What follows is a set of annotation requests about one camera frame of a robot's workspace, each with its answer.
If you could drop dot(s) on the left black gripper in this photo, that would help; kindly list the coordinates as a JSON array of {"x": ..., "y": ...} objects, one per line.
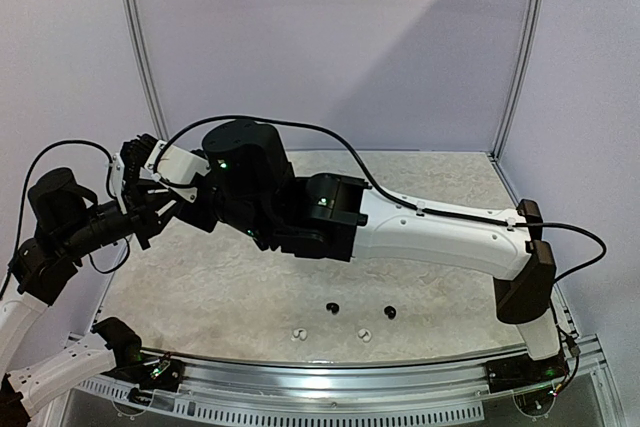
[{"x": 139, "y": 212}]

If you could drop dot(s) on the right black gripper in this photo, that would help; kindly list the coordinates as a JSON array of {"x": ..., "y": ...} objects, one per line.
[{"x": 189, "y": 209}]

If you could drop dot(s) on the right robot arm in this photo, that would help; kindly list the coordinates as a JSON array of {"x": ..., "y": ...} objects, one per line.
[{"x": 242, "y": 177}]

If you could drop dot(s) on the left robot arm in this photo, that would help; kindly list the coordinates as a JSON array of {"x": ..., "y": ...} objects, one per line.
[{"x": 71, "y": 224}]

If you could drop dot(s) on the white earbud left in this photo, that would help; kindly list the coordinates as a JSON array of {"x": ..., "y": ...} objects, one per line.
[{"x": 299, "y": 334}]

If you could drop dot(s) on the white earbud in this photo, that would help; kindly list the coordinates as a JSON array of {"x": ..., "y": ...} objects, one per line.
[
  {"x": 365, "y": 335},
  {"x": 299, "y": 334}
]

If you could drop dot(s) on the black earbud left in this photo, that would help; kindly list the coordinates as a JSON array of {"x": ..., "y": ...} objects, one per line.
[{"x": 333, "y": 308}]

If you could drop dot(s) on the black earbud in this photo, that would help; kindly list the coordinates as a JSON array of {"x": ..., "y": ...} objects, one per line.
[
  {"x": 333, "y": 308},
  {"x": 390, "y": 312}
]

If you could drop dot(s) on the white earbud right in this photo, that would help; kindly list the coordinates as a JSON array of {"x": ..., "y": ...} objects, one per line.
[{"x": 365, "y": 335}]

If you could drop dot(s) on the black earbud right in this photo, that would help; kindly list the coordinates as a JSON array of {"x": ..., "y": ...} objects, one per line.
[{"x": 390, "y": 312}]

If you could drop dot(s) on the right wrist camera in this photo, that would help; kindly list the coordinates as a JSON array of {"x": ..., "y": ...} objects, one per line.
[{"x": 170, "y": 167}]

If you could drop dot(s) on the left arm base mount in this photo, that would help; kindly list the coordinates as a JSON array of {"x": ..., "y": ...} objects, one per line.
[{"x": 163, "y": 372}]

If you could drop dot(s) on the left aluminium frame post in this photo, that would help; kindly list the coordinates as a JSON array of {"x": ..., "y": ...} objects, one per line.
[{"x": 141, "y": 57}]

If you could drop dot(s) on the aluminium frame post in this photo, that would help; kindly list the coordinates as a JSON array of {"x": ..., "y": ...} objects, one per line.
[
  {"x": 141, "y": 57},
  {"x": 526, "y": 43}
]

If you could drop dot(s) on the aluminium front rail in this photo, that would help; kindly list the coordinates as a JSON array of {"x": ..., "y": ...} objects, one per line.
[{"x": 473, "y": 391}]

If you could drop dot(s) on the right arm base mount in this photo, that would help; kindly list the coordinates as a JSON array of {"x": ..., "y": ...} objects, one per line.
[{"x": 521, "y": 371}]

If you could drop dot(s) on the right aluminium frame post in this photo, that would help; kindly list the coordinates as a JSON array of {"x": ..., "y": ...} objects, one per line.
[{"x": 526, "y": 43}]

